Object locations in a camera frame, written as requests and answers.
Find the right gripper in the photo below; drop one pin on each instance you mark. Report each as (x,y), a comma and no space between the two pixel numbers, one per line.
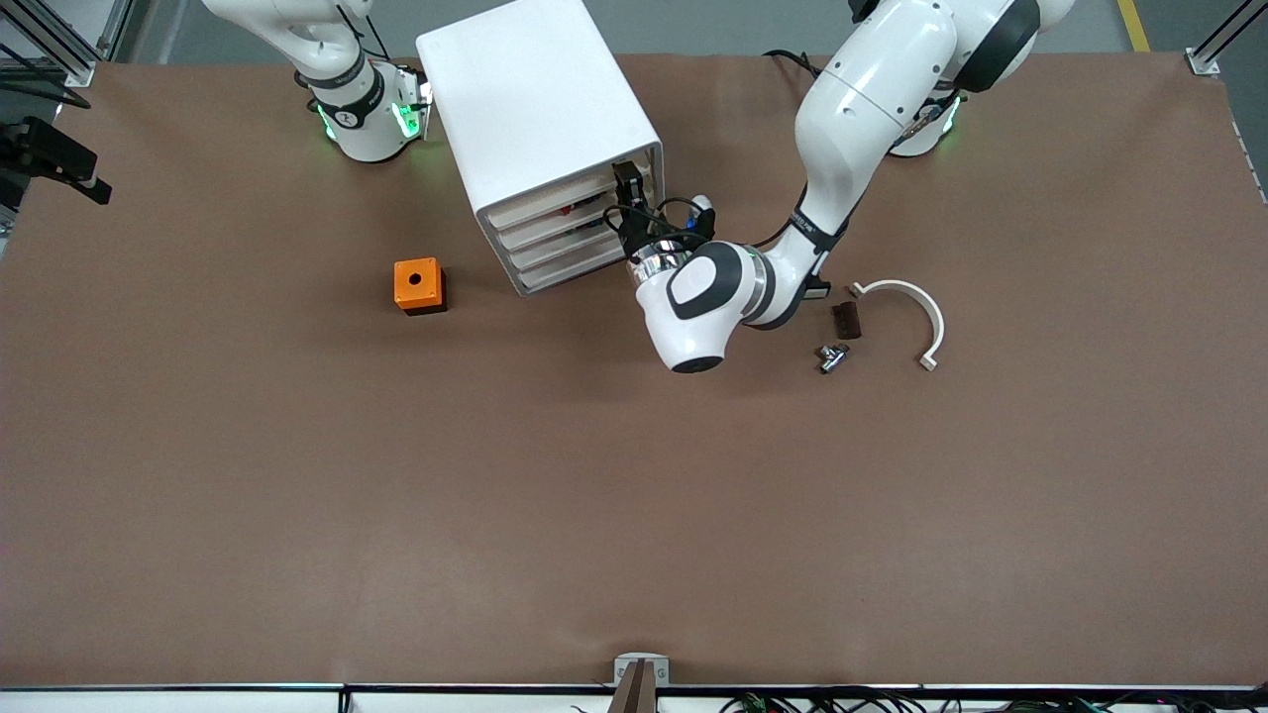
(39,152)

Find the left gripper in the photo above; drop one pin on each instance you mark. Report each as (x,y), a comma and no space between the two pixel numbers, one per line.
(638,234)

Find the orange push button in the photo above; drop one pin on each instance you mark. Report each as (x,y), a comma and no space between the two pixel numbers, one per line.
(567,210)

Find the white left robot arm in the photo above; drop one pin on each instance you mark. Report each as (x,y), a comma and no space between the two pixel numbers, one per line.
(862,99)

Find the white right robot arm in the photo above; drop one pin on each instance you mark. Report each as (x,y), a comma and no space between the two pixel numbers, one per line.
(362,129)

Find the black part inside drawer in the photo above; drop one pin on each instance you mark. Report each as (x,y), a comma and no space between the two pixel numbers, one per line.
(591,226)

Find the orange box with hole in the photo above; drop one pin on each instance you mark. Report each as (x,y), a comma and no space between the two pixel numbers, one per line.
(416,282)

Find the brown terminal block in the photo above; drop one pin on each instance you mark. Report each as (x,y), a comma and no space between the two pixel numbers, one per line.
(846,321)

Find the silver metal connector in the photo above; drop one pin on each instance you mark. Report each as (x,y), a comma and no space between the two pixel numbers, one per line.
(833,358)

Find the aluminium frame post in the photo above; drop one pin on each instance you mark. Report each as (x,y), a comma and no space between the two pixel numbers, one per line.
(1204,61)
(79,71)

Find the black switch with white face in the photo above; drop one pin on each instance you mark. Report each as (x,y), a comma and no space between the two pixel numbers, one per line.
(820,290)

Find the white curved bracket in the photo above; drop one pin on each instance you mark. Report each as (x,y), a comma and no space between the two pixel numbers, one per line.
(931,317)

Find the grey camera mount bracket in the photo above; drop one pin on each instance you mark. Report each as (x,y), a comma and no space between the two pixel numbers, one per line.
(641,683)

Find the white table edge rail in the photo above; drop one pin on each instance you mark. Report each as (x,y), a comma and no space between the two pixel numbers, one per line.
(198,701)

